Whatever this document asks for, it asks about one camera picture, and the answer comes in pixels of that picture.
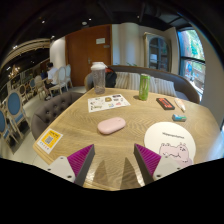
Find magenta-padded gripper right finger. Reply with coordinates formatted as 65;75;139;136
133;143;183;185

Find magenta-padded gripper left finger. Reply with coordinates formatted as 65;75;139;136
46;143;96;187

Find pink computer mouse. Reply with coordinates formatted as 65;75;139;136
97;116;127;136

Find round white cartoon mouse pad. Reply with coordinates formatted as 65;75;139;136
143;121;197;168

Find yellow code table card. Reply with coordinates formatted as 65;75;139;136
35;127;64;155

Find grey tufted armchair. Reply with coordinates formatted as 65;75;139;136
30;91;84;141

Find black box with red print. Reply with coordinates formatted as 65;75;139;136
155;97;176;111

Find white sticker sheet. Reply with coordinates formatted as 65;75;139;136
87;93;131;114

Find green drink can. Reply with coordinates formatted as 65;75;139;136
138;73;152;102

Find striped cushion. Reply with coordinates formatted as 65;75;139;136
114;71;131;90
153;77;178;98
128;72;158;94

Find clear shaker bottle white lid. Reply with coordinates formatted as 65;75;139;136
90;61;108;95

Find white dining chair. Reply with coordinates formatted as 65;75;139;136
49;66;70;96
64;64;74;89

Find grey curved sofa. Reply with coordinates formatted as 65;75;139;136
84;64;201;104

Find black backpack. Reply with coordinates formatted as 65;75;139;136
104;67;118;89

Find person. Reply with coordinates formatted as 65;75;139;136
44;62;59;90

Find dark-framed window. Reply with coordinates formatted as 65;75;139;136
177;28;207;98

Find arched glass-door cabinet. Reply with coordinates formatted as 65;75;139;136
143;32;172;73

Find brown wooden door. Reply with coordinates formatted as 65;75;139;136
65;24;113;88

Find group of ceiling lights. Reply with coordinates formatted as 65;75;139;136
12;14;141;51

